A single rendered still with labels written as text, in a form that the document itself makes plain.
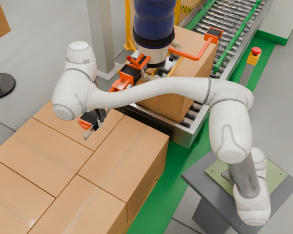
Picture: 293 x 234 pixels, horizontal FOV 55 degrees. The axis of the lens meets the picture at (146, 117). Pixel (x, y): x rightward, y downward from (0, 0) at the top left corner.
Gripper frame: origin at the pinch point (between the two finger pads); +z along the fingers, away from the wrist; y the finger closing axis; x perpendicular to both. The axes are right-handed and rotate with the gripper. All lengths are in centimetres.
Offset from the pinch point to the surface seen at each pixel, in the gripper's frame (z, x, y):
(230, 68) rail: 65, -146, -34
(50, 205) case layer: 70, 29, 21
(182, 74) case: 29, -79, -13
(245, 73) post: 41, -117, -50
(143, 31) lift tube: -18, -49, 1
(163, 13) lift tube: -28, -52, -7
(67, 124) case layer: 70, -25, 52
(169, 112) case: 61, -69, -12
